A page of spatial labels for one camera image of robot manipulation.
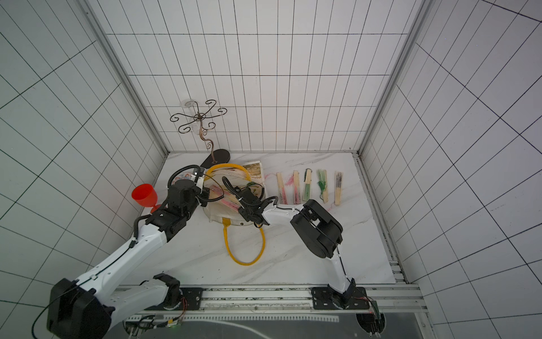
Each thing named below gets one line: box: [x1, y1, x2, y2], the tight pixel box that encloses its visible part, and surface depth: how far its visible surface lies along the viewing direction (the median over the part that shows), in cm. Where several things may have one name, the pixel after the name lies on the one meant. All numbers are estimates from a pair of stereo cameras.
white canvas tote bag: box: [203, 163, 265, 266], surface depth 86 cm
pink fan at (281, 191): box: [275, 172, 288, 205], surface depth 107 cm
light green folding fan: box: [302, 168, 313, 202], surface depth 108 cm
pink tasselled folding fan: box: [285, 170, 302, 205], surface depth 109 cm
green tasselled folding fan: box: [316, 168, 329, 204], surface depth 106 cm
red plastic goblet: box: [131, 183, 162, 214], surface depth 87 cm
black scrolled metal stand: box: [170, 99, 228, 164], surface depth 94 cm
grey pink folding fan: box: [334, 170, 343, 206], surface depth 107 cm
